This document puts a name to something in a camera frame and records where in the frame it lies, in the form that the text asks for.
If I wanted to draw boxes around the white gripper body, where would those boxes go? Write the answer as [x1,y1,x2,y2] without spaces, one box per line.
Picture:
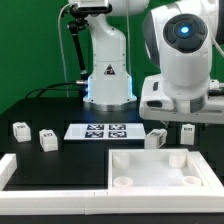
[139,74,224,124]

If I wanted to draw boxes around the white square table top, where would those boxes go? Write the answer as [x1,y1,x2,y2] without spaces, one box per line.
[108,149,214,190]

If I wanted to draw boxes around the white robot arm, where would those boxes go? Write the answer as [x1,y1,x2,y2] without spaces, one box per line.
[68,0,224,124]

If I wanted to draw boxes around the white sheet with tags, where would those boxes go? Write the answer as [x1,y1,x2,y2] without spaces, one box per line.
[64,123,145,140]

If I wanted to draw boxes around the white U-shaped fence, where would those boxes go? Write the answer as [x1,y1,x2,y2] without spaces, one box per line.
[0,154,224,215]

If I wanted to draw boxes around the black cables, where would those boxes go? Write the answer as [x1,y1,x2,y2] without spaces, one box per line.
[24,79,88,100]

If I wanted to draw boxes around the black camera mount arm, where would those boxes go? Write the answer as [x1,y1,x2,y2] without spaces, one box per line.
[68,6,88,80]

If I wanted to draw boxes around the white cable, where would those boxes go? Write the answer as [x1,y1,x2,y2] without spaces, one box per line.
[57,3,72,98]

